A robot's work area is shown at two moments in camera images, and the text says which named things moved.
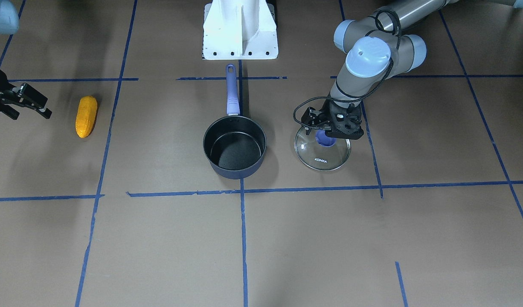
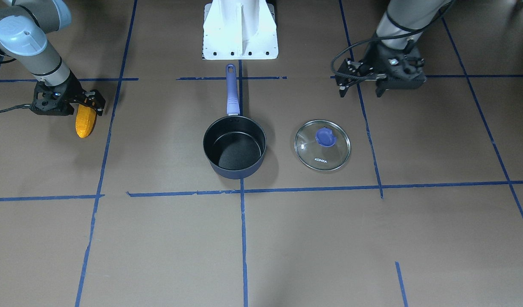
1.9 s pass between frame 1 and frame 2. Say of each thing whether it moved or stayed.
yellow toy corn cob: stayed
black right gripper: moved
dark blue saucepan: stayed
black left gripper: moved
